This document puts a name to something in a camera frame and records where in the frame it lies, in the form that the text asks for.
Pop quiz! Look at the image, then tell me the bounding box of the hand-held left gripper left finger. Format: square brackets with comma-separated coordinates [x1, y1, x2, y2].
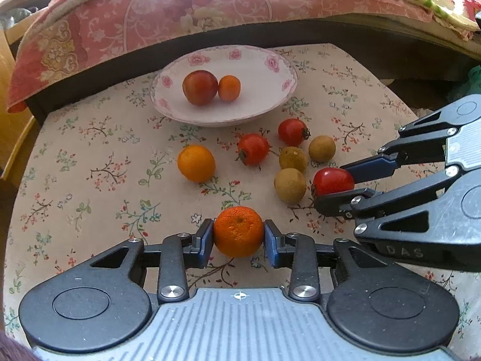
[81, 218, 215, 305]

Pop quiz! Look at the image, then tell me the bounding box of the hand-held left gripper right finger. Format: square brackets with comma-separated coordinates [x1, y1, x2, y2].
[264, 219, 407, 303]

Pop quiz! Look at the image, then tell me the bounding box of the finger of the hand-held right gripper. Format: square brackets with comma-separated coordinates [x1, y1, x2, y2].
[313, 168, 464, 246]
[340, 109, 458, 183]

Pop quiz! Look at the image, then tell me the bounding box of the red tomato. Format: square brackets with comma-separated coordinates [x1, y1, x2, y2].
[277, 118, 311, 147]
[311, 168, 356, 198]
[237, 133, 270, 167]

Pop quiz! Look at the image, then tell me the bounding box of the large orange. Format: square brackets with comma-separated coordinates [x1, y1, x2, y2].
[177, 145, 216, 183]
[213, 206, 265, 258]

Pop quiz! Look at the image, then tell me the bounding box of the brown longan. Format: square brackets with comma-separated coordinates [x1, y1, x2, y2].
[274, 168, 307, 204]
[279, 146, 309, 171]
[308, 135, 336, 162]

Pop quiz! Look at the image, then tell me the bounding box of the pink flowered white plate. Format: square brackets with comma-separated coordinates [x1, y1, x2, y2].
[149, 45, 299, 128]

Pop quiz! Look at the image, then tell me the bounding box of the floral tablecloth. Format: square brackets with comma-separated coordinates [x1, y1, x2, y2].
[4, 43, 475, 351]

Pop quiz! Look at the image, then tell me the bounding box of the green plastic bag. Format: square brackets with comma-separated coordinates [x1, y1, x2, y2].
[448, 65, 481, 101]

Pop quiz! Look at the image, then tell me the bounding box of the small orange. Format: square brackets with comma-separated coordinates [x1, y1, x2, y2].
[218, 75, 241, 102]

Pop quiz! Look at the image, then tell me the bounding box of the maroon fuzzy clothing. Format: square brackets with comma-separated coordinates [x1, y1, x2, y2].
[0, 333, 35, 361]

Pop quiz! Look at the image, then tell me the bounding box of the wooden cabinet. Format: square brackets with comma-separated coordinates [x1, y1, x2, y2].
[0, 0, 39, 182]

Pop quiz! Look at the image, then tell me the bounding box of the pink floral bedsheet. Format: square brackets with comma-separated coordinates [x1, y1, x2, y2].
[7, 0, 438, 114]

